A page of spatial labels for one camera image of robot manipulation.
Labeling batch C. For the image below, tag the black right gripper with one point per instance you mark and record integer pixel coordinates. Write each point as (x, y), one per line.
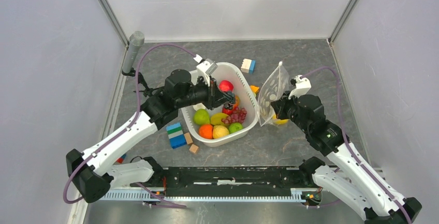
(279, 105)

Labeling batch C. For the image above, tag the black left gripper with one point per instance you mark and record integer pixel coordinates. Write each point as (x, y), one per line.
(215, 98)

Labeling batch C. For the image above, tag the yellow apple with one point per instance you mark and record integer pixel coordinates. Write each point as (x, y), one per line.
(277, 121)

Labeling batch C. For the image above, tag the red apple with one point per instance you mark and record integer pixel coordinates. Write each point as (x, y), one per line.
(226, 86)

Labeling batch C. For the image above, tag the red orange mango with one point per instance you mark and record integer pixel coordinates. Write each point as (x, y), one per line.
(237, 102)

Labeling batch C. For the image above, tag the green pear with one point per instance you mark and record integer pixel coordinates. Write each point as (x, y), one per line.
(201, 117)

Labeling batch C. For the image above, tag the clear dotted zip bag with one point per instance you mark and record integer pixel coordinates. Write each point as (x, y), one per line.
(273, 88)

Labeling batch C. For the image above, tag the red grape bunch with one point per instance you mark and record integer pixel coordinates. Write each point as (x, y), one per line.
(239, 115)

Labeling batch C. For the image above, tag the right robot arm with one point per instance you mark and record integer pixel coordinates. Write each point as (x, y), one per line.
(364, 190)

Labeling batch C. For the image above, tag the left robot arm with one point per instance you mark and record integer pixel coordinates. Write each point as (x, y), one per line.
(93, 171)

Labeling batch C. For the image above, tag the white garlic clove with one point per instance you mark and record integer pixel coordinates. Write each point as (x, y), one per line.
(199, 106)

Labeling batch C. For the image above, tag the yellow starfruit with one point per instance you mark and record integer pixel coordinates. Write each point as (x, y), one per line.
(217, 119)

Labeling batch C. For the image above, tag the white plastic basket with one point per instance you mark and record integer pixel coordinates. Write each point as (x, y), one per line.
(230, 72)

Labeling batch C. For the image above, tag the yellow bumpy lemon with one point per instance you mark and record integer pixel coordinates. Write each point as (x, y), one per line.
(219, 131)

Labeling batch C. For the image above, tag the orange fruit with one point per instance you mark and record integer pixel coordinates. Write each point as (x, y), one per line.
(206, 131)

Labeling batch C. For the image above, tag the small green lime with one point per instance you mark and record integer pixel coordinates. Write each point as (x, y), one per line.
(235, 127)

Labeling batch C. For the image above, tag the orange green block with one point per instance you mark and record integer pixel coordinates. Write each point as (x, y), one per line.
(255, 89)

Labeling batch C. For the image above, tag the white and blue block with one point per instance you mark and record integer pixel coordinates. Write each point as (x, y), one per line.
(248, 65)

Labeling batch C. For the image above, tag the tan wooden block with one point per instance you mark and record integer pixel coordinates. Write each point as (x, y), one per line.
(188, 138)

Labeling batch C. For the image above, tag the blue green stacked blocks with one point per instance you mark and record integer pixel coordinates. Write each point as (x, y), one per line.
(175, 135)

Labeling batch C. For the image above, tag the small wooden cube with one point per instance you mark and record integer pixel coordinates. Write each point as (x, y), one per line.
(194, 149)

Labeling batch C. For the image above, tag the black microphone tripod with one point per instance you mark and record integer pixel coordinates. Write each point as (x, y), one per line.
(140, 81)

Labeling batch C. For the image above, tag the grey microphone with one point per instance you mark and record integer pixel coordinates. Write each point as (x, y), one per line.
(136, 41)

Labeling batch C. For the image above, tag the red blue block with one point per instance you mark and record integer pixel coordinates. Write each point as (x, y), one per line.
(121, 158)

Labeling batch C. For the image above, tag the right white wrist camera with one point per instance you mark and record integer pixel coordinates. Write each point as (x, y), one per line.
(302, 86)

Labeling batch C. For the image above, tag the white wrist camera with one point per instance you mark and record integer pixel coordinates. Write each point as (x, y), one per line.
(205, 68)
(302, 86)

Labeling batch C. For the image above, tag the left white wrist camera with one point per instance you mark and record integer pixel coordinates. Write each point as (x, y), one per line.
(205, 68)

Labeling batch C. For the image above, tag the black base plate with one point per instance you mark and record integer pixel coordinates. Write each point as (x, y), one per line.
(271, 181)

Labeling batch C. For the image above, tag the aluminium rail frame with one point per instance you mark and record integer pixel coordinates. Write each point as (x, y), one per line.
(296, 194)

